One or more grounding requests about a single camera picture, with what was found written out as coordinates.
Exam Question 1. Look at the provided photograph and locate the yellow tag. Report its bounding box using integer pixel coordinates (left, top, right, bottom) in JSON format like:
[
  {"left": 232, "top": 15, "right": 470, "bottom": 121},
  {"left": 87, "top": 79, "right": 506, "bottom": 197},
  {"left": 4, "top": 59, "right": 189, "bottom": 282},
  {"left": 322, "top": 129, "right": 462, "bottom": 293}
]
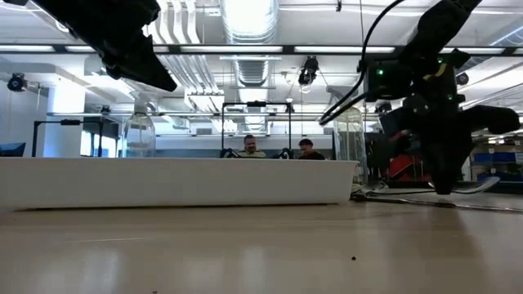
[{"left": 422, "top": 63, "right": 447, "bottom": 79}]

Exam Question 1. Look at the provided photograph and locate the blue round ceiling camera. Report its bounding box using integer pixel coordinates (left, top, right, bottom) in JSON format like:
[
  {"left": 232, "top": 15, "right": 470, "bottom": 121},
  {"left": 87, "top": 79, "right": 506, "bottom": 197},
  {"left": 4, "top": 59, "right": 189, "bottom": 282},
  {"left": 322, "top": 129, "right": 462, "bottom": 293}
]
[{"left": 7, "top": 72, "right": 28, "bottom": 92}]

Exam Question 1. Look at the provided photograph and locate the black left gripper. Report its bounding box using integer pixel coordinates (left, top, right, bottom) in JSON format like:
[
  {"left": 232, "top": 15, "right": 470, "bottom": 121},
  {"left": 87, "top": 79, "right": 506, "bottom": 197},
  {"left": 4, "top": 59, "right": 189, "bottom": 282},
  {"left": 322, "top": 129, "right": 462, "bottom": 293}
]
[{"left": 34, "top": 0, "right": 179, "bottom": 93}]

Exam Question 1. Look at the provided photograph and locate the large iridescent spoon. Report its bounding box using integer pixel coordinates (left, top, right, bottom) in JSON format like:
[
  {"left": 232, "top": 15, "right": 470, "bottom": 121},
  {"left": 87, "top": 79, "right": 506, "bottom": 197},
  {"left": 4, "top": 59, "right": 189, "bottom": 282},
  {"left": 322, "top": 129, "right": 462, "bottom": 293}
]
[{"left": 451, "top": 176, "right": 500, "bottom": 195}]

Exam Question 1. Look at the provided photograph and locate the clear spray bottle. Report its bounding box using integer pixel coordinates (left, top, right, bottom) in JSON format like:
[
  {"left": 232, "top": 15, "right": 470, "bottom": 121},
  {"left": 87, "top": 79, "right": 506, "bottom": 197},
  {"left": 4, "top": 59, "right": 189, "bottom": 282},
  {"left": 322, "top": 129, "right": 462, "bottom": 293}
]
[{"left": 124, "top": 91, "right": 158, "bottom": 158}]

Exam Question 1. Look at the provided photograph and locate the black metal stand frame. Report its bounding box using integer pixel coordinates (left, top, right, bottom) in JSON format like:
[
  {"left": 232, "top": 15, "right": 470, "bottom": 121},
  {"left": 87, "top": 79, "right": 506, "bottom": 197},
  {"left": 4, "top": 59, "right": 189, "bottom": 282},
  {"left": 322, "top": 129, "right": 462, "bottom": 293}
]
[
  {"left": 221, "top": 100, "right": 293, "bottom": 150},
  {"left": 32, "top": 118, "right": 103, "bottom": 158}
]

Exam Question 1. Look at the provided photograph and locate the black right camera cable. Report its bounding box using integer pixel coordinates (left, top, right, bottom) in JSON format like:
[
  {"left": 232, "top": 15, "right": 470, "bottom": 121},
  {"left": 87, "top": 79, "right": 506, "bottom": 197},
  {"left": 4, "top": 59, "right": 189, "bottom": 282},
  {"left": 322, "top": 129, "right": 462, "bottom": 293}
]
[{"left": 318, "top": 0, "right": 408, "bottom": 126}]

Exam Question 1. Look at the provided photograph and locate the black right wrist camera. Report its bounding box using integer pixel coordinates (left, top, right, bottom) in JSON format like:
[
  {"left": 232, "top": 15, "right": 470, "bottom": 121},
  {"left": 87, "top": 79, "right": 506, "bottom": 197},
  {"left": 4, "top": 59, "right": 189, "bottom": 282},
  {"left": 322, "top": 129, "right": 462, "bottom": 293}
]
[{"left": 364, "top": 59, "right": 414, "bottom": 102}]

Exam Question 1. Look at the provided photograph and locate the person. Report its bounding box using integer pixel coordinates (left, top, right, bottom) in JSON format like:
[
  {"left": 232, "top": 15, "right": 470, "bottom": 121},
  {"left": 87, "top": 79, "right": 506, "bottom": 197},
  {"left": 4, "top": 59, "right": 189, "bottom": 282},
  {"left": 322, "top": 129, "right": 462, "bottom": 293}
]
[
  {"left": 297, "top": 138, "right": 326, "bottom": 160},
  {"left": 236, "top": 134, "right": 266, "bottom": 159}
]

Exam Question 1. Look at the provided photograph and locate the black overhead camera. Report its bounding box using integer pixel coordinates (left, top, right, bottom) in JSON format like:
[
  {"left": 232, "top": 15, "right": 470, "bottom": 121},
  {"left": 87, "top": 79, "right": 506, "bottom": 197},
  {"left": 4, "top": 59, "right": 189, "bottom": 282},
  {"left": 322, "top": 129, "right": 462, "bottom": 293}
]
[{"left": 297, "top": 56, "right": 320, "bottom": 87}]

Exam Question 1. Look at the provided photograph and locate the red storage bin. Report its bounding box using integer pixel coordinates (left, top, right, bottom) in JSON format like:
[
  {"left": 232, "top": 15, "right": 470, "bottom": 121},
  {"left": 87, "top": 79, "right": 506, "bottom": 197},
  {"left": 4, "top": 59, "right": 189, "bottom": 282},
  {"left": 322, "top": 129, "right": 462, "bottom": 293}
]
[{"left": 387, "top": 153, "right": 432, "bottom": 183}]

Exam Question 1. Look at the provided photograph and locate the blue monitor screen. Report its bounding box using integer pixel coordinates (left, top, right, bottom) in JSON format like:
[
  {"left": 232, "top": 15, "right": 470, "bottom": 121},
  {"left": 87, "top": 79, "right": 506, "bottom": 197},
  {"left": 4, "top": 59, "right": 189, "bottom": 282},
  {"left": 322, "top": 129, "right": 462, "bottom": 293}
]
[{"left": 0, "top": 142, "right": 26, "bottom": 158}]

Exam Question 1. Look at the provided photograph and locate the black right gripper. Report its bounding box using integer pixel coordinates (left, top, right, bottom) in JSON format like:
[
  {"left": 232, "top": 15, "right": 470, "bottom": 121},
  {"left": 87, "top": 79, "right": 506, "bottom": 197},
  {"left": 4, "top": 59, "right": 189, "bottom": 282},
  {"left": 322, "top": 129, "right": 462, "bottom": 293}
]
[{"left": 379, "top": 51, "right": 522, "bottom": 194}]

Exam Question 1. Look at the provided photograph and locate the iridescent knife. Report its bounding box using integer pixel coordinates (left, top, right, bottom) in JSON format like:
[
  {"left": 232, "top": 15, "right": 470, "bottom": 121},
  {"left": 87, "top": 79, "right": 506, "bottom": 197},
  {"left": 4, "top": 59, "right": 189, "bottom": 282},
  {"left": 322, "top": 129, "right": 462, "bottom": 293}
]
[{"left": 351, "top": 194, "right": 523, "bottom": 213}]

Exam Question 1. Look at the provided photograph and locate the white cutlery tray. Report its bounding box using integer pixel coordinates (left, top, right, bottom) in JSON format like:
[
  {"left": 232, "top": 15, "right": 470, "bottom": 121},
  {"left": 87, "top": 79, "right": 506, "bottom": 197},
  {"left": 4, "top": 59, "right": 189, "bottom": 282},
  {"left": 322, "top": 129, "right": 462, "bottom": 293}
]
[{"left": 0, "top": 157, "right": 360, "bottom": 212}]

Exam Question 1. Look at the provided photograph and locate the black overhead frame beam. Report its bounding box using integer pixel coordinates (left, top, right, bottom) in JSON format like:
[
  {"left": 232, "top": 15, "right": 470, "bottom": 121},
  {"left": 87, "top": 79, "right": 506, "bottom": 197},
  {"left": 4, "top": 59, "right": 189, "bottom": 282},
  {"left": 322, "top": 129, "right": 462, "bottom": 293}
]
[{"left": 0, "top": 42, "right": 523, "bottom": 56}]

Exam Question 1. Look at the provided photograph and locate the blue storage bin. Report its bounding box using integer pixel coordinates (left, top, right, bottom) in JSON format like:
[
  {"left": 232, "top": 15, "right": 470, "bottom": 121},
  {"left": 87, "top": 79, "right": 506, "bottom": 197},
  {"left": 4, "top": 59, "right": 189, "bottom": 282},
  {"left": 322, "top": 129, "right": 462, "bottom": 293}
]
[
  {"left": 476, "top": 173, "right": 523, "bottom": 182},
  {"left": 473, "top": 151, "right": 523, "bottom": 164}
]

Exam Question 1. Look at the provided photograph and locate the silver ventilation duct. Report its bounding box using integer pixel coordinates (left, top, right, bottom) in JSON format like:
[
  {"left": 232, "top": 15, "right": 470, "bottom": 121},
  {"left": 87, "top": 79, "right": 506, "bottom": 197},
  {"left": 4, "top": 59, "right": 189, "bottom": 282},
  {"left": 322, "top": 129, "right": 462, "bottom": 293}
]
[{"left": 219, "top": 0, "right": 281, "bottom": 89}]

